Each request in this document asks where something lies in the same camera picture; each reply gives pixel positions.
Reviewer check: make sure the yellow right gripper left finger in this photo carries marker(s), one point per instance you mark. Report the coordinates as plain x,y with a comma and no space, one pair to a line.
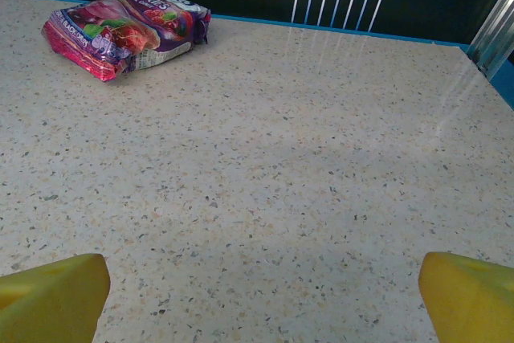
52,303

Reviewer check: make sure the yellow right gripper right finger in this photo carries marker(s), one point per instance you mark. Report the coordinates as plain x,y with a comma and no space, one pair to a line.
470,303

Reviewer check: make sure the red berry candy bag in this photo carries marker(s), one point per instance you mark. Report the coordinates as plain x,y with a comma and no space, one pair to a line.
128,33

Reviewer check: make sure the aluminium frame post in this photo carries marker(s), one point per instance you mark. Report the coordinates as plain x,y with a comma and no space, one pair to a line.
492,33

